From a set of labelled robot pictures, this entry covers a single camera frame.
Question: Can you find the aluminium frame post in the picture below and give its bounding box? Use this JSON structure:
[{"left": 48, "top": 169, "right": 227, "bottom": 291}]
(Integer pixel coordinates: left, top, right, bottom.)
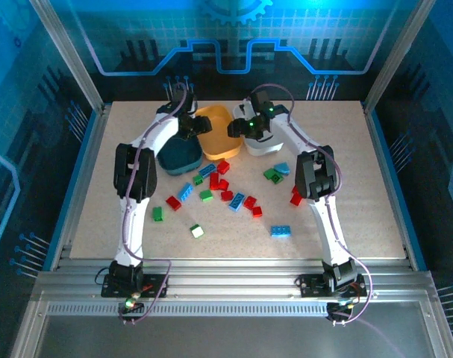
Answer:
[
  {"left": 362, "top": 0, "right": 436, "bottom": 115},
  {"left": 28, "top": 0, "right": 110, "bottom": 115}
]

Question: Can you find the grey metal panel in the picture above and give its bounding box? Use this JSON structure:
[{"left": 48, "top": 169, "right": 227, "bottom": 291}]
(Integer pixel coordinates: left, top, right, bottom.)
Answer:
[{"left": 9, "top": 300, "right": 453, "bottom": 358}]

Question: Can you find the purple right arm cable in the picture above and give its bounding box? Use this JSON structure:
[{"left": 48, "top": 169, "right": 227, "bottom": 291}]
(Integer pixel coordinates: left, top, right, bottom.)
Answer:
[{"left": 250, "top": 84, "right": 402, "bottom": 358}]

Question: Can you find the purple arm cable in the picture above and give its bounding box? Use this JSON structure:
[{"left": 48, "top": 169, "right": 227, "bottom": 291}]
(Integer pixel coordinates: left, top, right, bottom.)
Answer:
[
  {"left": 250, "top": 84, "right": 402, "bottom": 358},
  {"left": 117, "top": 82, "right": 189, "bottom": 325}
]

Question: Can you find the slotted grey cable duct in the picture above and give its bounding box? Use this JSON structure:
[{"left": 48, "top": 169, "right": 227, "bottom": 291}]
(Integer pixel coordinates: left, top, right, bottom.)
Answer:
[{"left": 46, "top": 304, "right": 331, "bottom": 318}]

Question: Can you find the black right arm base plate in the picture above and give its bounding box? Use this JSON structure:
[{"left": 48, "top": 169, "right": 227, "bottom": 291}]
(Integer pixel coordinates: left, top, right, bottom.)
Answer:
[{"left": 299, "top": 274, "right": 368, "bottom": 299}]

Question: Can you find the aluminium frame cross rail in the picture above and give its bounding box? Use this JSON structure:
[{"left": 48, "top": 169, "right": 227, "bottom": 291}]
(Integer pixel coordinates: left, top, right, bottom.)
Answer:
[{"left": 34, "top": 259, "right": 438, "bottom": 304}]

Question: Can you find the aluminium frame side rail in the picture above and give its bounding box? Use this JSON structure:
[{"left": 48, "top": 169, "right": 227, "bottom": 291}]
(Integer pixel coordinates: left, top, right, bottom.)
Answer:
[
  {"left": 362, "top": 102, "right": 428, "bottom": 271},
  {"left": 49, "top": 104, "right": 111, "bottom": 271}
]

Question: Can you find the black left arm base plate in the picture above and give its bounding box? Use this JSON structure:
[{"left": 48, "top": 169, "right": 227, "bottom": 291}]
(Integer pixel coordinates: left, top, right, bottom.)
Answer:
[{"left": 101, "top": 274, "right": 168, "bottom": 299}]

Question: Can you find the yellow plastic container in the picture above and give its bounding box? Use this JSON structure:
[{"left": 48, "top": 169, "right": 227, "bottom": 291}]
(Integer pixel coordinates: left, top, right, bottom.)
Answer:
[{"left": 194, "top": 104, "right": 244, "bottom": 160}]

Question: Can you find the teal plastic container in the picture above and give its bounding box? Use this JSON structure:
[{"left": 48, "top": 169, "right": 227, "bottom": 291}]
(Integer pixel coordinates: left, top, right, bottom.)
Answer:
[{"left": 157, "top": 136, "right": 204, "bottom": 177}]

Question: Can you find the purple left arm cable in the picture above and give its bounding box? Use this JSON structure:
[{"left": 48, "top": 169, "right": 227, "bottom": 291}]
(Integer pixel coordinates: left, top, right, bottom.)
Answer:
[{"left": 117, "top": 82, "right": 189, "bottom": 325}]

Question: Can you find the white plastic container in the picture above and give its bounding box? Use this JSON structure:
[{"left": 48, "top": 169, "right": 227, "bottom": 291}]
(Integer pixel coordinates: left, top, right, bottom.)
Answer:
[{"left": 231, "top": 104, "right": 285, "bottom": 157}]

